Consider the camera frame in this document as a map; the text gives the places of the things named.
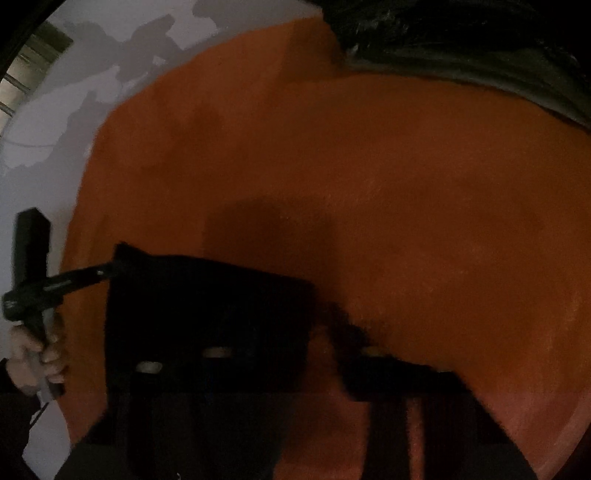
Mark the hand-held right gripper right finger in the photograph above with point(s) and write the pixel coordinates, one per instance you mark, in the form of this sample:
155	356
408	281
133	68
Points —
360	369

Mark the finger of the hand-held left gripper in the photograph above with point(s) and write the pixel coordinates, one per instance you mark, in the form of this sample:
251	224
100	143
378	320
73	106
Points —
83	277

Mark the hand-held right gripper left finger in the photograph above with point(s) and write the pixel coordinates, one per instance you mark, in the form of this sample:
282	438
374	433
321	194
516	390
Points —
217	369

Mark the black shirt small white print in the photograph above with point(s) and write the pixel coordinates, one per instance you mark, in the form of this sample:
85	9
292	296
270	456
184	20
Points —
207	300

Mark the person's left forearm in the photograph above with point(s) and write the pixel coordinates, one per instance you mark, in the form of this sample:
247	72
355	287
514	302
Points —
14	415

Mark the person's left hand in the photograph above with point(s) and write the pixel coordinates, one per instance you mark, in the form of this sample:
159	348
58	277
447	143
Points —
23	360

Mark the orange blanket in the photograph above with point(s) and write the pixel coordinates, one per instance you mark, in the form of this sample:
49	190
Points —
415	207

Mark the folded dark green garment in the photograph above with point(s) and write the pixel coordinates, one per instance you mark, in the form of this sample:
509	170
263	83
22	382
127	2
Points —
508	78

